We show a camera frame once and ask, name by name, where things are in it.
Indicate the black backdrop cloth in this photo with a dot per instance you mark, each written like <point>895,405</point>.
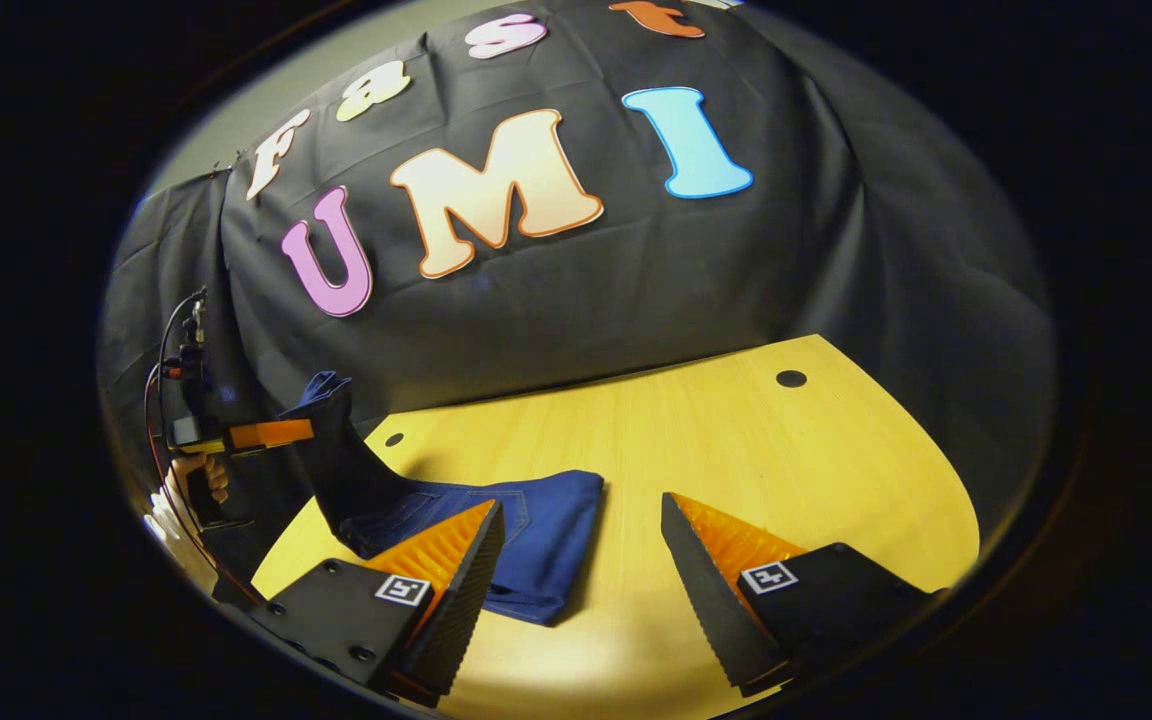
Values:
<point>636,280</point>

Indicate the blue jeans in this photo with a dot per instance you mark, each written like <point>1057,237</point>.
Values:
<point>546,540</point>

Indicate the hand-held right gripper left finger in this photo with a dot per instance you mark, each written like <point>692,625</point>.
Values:
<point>461,590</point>

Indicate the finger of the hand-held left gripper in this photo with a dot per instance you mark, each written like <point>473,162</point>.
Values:
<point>271,434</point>

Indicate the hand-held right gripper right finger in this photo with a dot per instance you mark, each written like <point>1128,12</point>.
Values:
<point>711,590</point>

